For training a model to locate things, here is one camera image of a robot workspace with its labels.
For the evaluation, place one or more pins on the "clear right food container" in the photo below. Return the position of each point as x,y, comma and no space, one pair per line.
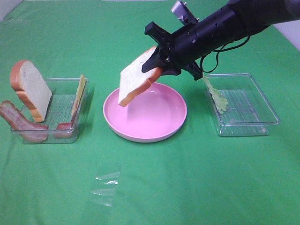
249,112

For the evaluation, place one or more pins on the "clear food container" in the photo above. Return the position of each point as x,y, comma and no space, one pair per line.
59,110
249,112

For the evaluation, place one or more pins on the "green lettuce leaf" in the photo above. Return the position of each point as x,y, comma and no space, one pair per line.
220,102

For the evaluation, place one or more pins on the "yellow cheese slice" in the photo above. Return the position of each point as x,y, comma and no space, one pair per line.
79,93

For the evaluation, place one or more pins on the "green table cloth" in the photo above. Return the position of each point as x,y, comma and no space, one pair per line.
194,177

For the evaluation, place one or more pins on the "bacon strip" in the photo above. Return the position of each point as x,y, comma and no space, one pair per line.
18,122
65,129

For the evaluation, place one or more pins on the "pink round plate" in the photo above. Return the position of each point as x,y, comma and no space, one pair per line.
152,116

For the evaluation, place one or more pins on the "bread slice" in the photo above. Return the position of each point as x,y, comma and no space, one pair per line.
31,88
133,81

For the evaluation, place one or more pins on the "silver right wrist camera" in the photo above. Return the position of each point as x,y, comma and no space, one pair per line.
183,14

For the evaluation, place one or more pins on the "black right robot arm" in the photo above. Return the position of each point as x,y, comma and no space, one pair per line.
262,14

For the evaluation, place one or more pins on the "clear left food container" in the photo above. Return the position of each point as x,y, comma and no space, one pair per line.
59,110

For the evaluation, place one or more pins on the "clear plastic film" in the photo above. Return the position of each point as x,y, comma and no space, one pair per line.
105,183

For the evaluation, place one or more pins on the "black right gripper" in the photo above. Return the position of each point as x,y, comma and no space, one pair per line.
179,50

